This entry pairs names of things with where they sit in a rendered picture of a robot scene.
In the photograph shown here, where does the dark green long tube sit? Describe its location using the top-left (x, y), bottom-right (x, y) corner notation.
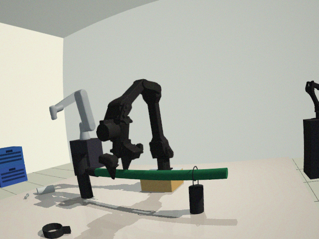
top-left (94, 168), bottom-right (228, 181)

